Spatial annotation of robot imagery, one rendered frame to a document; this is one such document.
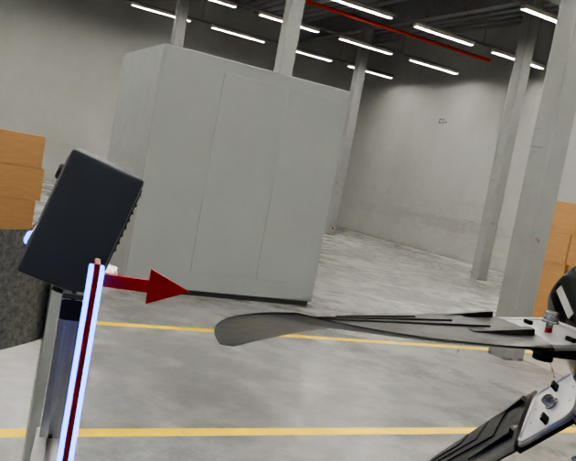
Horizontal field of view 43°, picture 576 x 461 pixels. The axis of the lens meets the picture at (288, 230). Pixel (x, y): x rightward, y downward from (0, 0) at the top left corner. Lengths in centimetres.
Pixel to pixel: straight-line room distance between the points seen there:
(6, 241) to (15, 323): 30
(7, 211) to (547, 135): 569
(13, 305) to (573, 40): 565
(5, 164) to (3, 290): 612
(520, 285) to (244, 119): 299
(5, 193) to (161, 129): 250
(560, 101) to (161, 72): 358
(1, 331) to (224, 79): 473
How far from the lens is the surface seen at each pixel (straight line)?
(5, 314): 253
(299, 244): 737
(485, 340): 51
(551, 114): 700
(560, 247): 915
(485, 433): 75
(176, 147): 675
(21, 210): 864
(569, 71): 706
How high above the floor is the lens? 127
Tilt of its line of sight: 4 degrees down
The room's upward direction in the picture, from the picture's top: 10 degrees clockwise
